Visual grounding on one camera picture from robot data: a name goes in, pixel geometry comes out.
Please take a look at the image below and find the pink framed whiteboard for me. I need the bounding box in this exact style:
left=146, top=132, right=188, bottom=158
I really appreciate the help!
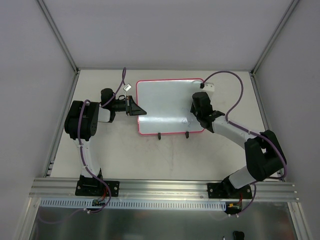
left=135, top=78, right=204, bottom=136

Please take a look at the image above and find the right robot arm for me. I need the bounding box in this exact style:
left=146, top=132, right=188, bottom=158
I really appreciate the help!
left=190, top=92, right=287, bottom=199

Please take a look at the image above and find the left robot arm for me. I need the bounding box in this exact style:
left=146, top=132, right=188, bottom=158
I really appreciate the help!
left=64, top=88, right=147, bottom=198

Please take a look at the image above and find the black eraser on floor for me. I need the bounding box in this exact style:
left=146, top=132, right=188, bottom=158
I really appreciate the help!
left=233, top=231, right=245, bottom=240

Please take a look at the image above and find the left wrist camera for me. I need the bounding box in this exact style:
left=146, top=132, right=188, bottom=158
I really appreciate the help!
left=122, top=83, right=132, bottom=92

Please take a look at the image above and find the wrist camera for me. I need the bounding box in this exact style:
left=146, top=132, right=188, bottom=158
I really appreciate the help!
left=200, top=82, right=215, bottom=93
left=122, top=83, right=132, bottom=92

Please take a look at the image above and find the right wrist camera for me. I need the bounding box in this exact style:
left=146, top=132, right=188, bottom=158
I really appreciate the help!
left=200, top=82, right=215, bottom=93

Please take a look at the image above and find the whiteboard wire stand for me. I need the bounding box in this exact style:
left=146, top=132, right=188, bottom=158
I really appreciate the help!
left=157, top=131, right=190, bottom=140

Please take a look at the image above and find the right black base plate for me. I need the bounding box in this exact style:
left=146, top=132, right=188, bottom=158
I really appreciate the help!
left=206, top=182, right=253, bottom=200

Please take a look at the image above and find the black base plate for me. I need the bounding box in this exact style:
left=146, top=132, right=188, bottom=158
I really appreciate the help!
left=75, top=175, right=120, bottom=197
left=206, top=182, right=253, bottom=200

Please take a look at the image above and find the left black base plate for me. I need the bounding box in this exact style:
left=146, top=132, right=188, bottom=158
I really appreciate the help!
left=75, top=175, right=120, bottom=197

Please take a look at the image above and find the white slotted cable duct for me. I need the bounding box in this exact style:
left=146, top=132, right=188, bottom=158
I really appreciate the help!
left=39, top=197, right=227, bottom=212

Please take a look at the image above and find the aluminium mounting rail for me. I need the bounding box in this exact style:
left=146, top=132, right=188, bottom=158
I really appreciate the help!
left=28, top=177, right=300, bottom=202

